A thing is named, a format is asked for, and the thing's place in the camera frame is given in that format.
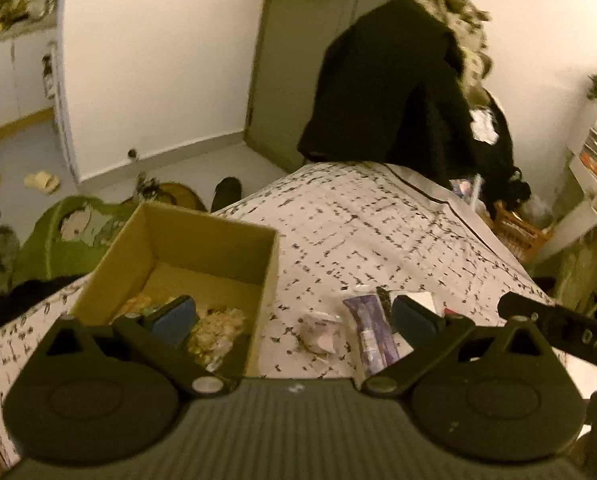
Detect purple snack packet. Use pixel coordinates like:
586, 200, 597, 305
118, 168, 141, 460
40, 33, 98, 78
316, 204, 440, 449
343, 294, 399, 376

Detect white snack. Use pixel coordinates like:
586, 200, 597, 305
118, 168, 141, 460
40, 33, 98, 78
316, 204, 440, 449
300, 311, 344, 358

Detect white snack box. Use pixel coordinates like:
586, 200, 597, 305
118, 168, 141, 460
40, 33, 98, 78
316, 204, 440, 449
405, 292, 437, 314

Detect snack bags in box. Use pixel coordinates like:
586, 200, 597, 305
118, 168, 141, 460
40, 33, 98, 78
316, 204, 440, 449
112, 292, 251, 377

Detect brown cardboard box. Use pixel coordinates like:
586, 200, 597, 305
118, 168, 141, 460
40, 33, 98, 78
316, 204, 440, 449
71, 203, 279, 377

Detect orange plastic basket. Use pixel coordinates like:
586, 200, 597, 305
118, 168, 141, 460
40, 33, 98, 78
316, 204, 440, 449
493, 200, 553, 264

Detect white patterned bed sheet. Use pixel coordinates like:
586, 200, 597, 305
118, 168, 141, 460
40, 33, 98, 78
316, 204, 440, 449
0, 162, 547, 465

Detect green cartoon floor mat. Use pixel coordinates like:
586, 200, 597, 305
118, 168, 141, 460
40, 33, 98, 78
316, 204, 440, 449
12, 195, 136, 286

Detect grey sneaker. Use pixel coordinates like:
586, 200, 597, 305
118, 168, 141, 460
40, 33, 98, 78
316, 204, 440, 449
132, 171, 172, 204

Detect white desk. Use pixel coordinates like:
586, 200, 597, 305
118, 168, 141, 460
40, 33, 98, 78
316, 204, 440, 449
531, 99, 597, 264

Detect black coat on chair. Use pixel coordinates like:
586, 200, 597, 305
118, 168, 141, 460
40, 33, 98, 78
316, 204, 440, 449
297, 0, 531, 204

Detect dark spray bottle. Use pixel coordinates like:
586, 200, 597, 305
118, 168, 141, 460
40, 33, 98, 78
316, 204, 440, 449
41, 54, 56, 99

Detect white kitchen cabinet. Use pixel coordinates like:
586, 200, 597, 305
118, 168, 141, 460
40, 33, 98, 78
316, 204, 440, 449
0, 28, 56, 128

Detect patterned beige garment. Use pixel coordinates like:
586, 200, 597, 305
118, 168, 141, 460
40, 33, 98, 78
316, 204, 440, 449
415, 0, 493, 108

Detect grey door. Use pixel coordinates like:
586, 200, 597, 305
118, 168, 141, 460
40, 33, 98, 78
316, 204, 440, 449
244, 0, 390, 172

